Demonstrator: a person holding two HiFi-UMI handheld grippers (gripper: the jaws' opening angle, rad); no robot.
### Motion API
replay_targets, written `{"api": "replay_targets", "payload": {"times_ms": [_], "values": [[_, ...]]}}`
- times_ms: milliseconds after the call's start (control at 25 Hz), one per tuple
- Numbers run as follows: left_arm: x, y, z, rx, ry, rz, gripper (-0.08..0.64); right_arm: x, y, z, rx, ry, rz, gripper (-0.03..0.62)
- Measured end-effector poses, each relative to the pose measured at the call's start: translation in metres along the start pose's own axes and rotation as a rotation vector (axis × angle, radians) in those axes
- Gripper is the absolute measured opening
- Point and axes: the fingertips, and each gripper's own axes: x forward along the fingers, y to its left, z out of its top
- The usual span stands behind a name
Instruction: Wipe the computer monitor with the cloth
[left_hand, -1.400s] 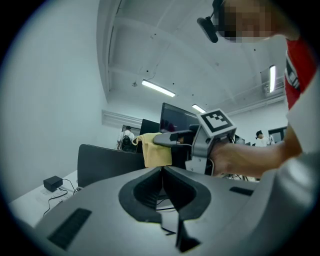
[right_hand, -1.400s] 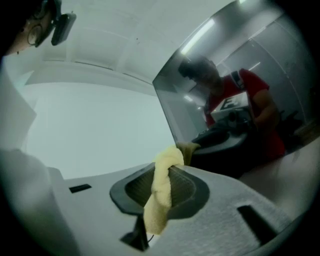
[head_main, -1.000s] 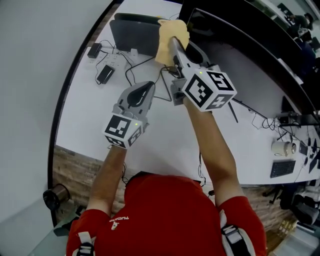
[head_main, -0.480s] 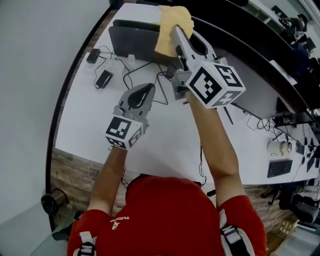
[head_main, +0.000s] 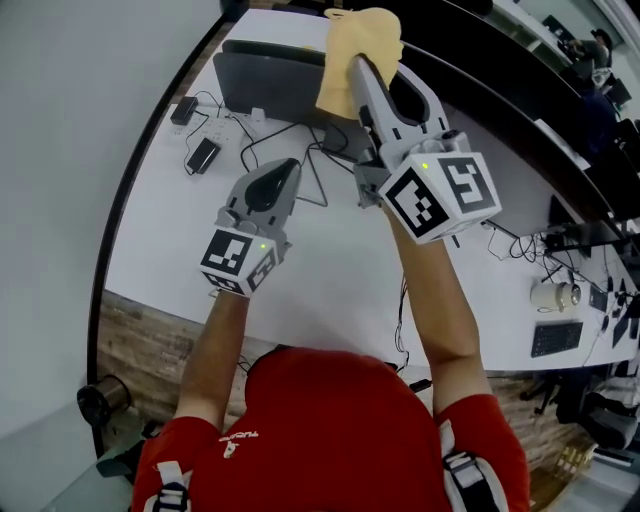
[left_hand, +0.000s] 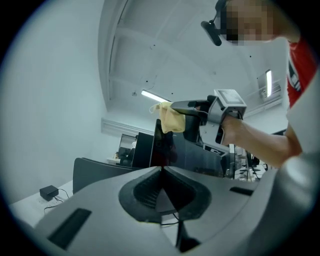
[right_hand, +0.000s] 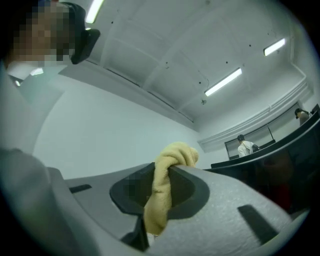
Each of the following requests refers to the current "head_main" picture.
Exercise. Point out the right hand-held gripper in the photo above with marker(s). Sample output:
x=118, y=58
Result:
x=440, y=195

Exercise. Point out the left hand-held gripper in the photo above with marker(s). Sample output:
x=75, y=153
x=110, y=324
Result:
x=235, y=260

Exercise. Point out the yellow cloth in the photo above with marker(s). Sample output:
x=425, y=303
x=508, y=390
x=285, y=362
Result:
x=350, y=35

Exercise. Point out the person's right forearm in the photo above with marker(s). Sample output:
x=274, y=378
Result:
x=445, y=320

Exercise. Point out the person's left forearm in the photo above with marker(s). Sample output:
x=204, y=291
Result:
x=215, y=350

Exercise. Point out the large black curved monitor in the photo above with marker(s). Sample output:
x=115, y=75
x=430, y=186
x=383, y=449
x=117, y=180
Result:
x=525, y=60

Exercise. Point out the long black power brick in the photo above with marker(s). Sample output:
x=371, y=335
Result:
x=203, y=156

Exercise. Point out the white plug adapter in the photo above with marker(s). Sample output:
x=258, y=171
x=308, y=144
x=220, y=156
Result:
x=256, y=116

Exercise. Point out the white power strip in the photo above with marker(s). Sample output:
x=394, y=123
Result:
x=215, y=127

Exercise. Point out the black folded stand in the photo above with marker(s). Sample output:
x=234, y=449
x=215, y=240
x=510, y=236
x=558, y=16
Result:
x=265, y=85

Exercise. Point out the small black power adapter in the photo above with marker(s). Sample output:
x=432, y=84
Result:
x=184, y=110

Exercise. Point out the white mug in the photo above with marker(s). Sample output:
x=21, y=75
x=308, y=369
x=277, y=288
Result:
x=550, y=296

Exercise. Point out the person's red shirt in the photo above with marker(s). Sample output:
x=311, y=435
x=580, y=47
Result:
x=325, y=435

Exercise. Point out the small black device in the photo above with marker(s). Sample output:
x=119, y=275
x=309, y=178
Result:
x=598, y=296

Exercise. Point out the black keyboard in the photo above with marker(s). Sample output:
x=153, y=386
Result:
x=556, y=339

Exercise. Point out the black office chair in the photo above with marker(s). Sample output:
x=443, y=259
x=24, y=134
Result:
x=600, y=415
x=125, y=450

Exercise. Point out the stack of cardboard boxes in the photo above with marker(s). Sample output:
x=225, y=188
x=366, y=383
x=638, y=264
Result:
x=565, y=470

